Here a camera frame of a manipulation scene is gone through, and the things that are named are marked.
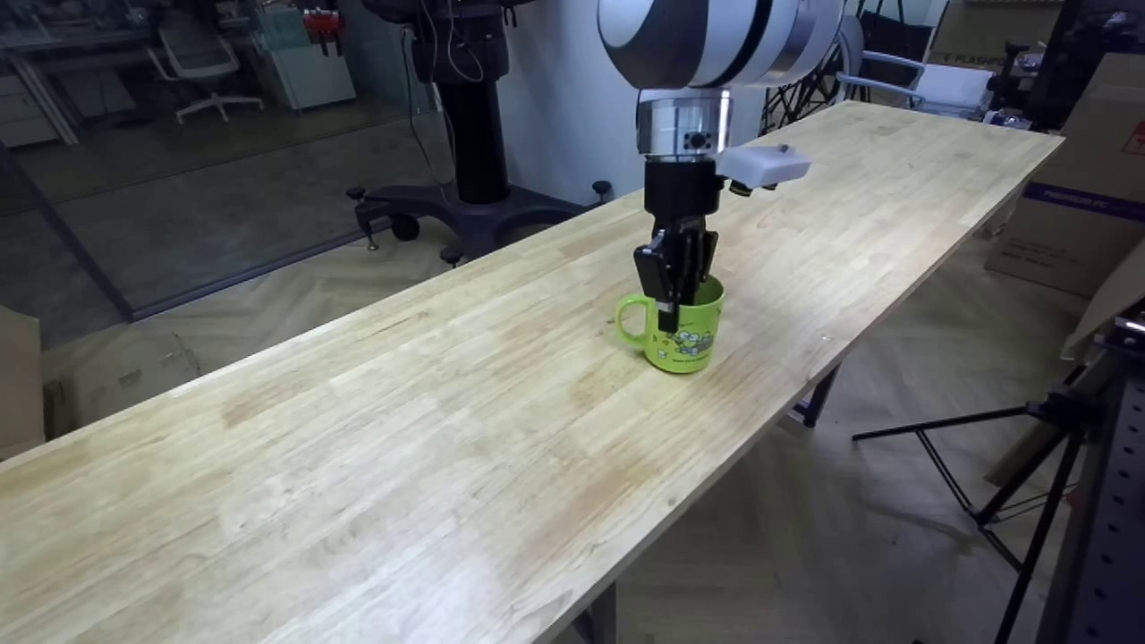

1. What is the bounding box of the large taped cardboard box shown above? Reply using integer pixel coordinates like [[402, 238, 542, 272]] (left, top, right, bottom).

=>
[[982, 49, 1145, 303]]

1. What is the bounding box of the red object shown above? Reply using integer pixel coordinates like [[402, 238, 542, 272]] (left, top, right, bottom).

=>
[[301, 2, 346, 47]]

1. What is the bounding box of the black tripod stand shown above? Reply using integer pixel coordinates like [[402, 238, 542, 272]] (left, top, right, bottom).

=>
[[847, 375, 1120, 644]]

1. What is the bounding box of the white office chair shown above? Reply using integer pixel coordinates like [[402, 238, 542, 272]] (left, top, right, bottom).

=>
[[146, 10, 267, 130]]

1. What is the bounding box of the white framed chair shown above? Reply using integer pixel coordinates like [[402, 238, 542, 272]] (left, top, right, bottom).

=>
[[836, 47, 1002, 124]]

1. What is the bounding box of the grey desk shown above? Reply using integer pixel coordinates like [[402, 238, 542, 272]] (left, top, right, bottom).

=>
[[0, 21, 161, 155]]

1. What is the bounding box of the black folding rack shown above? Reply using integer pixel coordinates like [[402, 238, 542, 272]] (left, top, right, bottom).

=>
[[759, 21, 866, 138]]

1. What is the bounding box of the black wheeled pedestal stand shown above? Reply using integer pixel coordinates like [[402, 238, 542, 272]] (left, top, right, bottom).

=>
[[346, 0, 590, 269]]

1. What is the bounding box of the white cabinet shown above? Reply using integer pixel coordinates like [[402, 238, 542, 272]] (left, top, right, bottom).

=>
[[249, 0, 360, 115]]

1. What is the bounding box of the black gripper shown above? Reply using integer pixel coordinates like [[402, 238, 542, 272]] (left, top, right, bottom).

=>
[[631, 155, 728, 335]]

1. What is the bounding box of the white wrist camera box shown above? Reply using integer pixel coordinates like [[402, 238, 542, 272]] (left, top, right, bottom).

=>
[[711, 138, 817, 199]]

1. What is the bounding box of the brown cardboard box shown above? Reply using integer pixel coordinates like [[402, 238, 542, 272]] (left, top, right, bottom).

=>
[[0, 299, 50, 466]]

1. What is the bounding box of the flat cardboard sheet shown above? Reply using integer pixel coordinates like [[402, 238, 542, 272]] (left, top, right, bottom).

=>
[[1058, 235, 1145, 367]]

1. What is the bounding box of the black table leg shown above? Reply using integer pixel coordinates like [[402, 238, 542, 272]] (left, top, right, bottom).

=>
[[792, 361, 846, 434]]

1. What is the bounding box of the yellow-green plastic mug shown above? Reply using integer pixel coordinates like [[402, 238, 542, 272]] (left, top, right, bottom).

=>
[[612, 272, 731, 380]]

